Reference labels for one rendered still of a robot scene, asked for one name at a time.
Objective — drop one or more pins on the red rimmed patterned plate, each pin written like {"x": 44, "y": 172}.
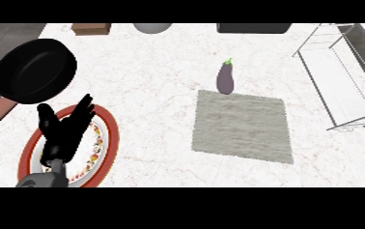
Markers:
{"x": 102, "y": 149}

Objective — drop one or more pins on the grey woven placemat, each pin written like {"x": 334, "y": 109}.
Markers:
{"x": 242, "y": 126}

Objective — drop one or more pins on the brown wooden box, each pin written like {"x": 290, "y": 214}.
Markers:
{"x": 90, "y": 28}

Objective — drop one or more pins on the grey round bowl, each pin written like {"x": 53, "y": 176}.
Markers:
{"x": 152, "y": 27}

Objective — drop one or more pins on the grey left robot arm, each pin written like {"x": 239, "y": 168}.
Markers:
{"x": 46, "y": 176}

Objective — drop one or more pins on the purple eggplant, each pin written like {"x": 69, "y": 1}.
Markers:
{"x": 225, "y": 80}

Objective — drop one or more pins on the black frying pan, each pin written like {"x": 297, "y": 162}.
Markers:
{"x": 37, "y": 70}

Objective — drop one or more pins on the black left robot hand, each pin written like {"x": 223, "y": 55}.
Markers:
{"x": 67, "y": 130}

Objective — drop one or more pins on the dark grey rectangular appliance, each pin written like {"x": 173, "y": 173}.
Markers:
{"x": 253, "y": 27}

